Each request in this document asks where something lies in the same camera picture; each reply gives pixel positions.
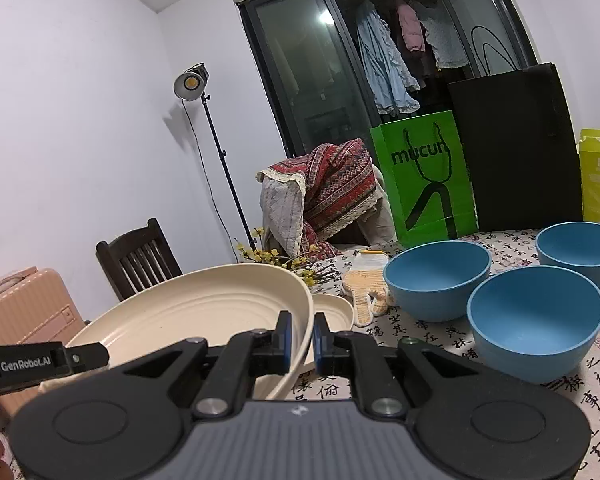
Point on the blue bowl front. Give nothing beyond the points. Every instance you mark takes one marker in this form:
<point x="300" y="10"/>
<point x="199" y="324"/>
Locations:
<point x="535" y="323"/>

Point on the hanging blue shirt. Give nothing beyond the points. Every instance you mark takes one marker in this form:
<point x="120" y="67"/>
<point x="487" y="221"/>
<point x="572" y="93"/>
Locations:
<point x="386" y="73"/>

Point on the yellow flower branch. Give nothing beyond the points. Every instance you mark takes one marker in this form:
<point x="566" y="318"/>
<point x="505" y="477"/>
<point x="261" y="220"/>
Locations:
<point x="265" y="249"/>

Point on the hanging pink garment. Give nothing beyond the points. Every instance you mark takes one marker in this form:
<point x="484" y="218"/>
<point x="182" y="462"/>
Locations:
<point x="411" y="29"/>

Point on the knitted work glove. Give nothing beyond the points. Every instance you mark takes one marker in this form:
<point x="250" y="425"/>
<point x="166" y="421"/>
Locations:
<point x="364" y="283"/>

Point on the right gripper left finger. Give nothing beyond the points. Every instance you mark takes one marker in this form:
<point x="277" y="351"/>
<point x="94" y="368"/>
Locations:
<point x="236" y="367"/>

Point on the black paper bag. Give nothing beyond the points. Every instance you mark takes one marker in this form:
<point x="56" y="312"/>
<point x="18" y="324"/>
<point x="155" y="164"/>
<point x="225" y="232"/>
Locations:
<point x="519" y="148"/>

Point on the calligraphy print tablecloth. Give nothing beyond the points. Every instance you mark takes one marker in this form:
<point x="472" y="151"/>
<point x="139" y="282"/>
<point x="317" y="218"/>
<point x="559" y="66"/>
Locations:
<point x="136" y="420"/>

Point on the small cream plate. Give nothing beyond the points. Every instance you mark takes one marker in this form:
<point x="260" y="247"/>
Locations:
<point x="338" y="311"/>

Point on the pink small suitcase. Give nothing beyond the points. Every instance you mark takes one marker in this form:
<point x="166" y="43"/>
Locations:
<point x="35" y="306"/>

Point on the patterned red blanket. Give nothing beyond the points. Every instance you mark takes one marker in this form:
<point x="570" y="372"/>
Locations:
<point x="308" y="200"/>

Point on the large cream plate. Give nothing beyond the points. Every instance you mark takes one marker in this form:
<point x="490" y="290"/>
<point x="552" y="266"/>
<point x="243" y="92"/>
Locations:
<point x="214" y="303"/>

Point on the dark wooden chair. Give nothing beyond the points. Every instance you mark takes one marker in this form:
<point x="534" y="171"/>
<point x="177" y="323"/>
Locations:
<point x="137" y="260"/>

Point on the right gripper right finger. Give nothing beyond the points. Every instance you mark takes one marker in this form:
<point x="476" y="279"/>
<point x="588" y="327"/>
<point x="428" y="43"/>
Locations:
<point x="358" y="358"/>

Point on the blue bowl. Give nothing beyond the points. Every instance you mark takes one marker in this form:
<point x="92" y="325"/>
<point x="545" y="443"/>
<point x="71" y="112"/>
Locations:
<point x="572" y="245"/>
<point x="433" y="282"/>
<point x="535" y="323"/>

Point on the hanging white garment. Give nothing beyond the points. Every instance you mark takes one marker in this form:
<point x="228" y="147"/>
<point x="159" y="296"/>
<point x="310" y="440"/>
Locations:
<point x="442" y="36"/>

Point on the green mucun paper bag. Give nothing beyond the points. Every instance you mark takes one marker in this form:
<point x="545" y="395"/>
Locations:
<point x="426" y="178"/>

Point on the black framed sliding door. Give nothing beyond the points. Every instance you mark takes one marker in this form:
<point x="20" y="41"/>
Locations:
<point x="335" y="69"/>

